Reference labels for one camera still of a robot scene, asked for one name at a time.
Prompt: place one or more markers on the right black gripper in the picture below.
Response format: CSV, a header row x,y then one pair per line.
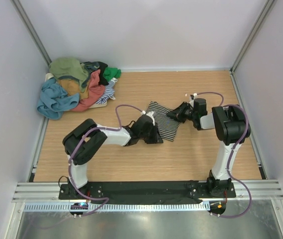
x,y
177,113

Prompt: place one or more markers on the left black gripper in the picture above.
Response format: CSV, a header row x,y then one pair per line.
x,y
156,138

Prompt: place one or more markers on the black white striped tank top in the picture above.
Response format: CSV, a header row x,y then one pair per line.
x,y
167,127

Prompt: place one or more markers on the light blue tank top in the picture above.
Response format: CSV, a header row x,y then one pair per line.
x,y
54,100

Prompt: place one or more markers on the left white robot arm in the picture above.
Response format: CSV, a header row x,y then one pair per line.
x,y
84,141

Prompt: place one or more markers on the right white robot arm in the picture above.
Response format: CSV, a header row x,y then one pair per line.
x,y
232,127

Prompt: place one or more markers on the blue white striped tank top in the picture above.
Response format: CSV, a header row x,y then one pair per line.
x,y
108,93

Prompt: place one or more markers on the salmon pink tank top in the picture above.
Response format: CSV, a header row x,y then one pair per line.
x,y
95,91

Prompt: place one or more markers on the bright green tank top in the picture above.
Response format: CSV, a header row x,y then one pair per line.
x,y
110,73

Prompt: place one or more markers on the mustard yellow tank top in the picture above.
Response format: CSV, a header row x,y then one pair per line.
x,y
72,87

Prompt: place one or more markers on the olive green tank top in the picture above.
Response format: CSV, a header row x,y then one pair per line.
x,y
69,68

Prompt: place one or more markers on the white tray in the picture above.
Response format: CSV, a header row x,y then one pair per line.
x,y
49,75

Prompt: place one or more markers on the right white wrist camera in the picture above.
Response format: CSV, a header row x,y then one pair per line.
x,y
192,97

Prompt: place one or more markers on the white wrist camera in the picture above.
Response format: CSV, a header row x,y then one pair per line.
x,y
192,97
150,114

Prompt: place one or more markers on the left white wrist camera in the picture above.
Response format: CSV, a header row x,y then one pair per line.
x,y
150,114

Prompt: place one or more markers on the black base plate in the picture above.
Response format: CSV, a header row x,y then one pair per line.
x,y
157,192

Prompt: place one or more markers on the slotted cable duct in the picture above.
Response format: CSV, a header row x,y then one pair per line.
x,y
84,207

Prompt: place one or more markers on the aluminium frame rail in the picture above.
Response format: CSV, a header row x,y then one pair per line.
x,y
37,192

